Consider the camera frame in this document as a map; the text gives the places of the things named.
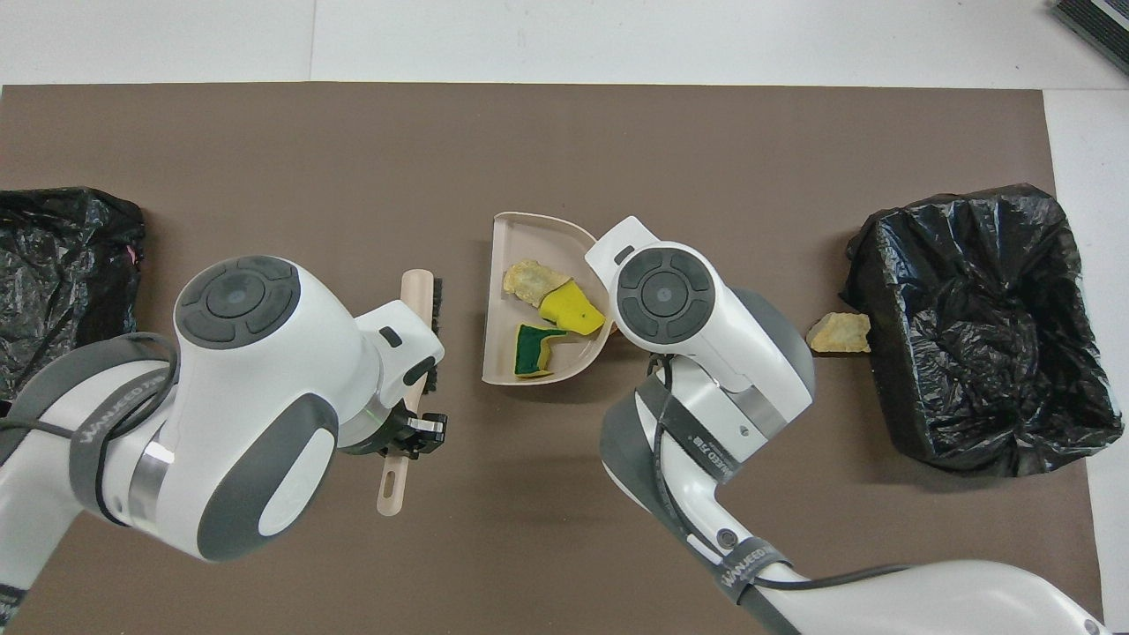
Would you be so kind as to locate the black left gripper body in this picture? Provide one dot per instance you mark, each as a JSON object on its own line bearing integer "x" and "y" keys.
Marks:
{"x": 384, "y": 439}

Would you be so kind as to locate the green and yellow sponge piece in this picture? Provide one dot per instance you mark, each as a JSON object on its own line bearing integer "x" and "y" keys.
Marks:
{"x": 532, "y": 351}

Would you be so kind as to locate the beige hand brush black bristles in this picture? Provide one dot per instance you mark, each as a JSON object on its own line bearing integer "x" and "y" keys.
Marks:
{"x": 422, "y": 300}

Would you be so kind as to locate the pale foam piece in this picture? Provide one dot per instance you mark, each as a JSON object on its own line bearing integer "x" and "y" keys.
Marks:
{"x": 529, "y": 280}
{"x": 838, "y": 332}

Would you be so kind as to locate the all yellow sponge piece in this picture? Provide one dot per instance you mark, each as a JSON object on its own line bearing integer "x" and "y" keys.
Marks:
{"x": 573, "y": 309}

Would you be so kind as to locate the beige plastic dustpan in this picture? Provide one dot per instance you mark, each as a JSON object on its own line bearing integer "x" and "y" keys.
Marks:
{"x": 520, "y": 238}

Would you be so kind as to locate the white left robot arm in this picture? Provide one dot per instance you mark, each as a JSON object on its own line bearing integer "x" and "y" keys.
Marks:
{"x": 265, "y": 397}

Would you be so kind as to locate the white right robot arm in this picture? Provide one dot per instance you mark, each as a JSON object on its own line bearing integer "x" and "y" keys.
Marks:
{"x": 697, "y": 335}

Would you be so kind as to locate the bin lined with black bag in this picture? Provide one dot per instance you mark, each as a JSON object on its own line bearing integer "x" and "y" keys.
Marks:
{"x": 53, "y": 265}
{"x": 970, "y": 353}

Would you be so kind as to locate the brown table mat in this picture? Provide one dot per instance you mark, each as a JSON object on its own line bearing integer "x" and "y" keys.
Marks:
{"x": 353, "y": 159}

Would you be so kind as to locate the dark ribbed panel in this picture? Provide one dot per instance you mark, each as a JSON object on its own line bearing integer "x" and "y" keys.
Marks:
{"x": 1102, "y": 26}

